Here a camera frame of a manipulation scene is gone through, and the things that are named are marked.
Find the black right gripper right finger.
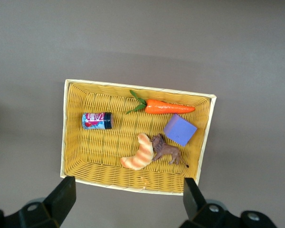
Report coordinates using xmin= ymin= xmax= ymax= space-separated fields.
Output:
xmin=179 ymin=177 xmax=279 ymax=228

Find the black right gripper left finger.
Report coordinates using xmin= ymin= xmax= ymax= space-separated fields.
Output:
xmin=0 ymin=176 xmax=77 ymax=228

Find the brown toy lion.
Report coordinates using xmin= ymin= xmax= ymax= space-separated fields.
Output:
xmin=151 ymin=133 xmax=190 ymax=169

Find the yellow woven rectangular basket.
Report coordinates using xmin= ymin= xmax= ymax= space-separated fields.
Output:
xmin=60 ymin=79 xmax=217 ymax=196

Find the striped toy croissant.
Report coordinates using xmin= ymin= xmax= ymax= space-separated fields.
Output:
xmin=120 ymin=133 xmax=155 ymax=171

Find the purple foam block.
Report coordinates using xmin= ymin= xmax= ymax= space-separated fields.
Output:
xmin=163 ymin=113 xmax=198 ymax=147

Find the small printed can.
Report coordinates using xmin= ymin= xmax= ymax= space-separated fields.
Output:
xmin=82 ymin=112 xmax=114 ymax=131

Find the orange toy carrot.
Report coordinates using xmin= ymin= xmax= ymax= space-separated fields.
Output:
xmin=125 ymin=89 xmax=196 ymax=115

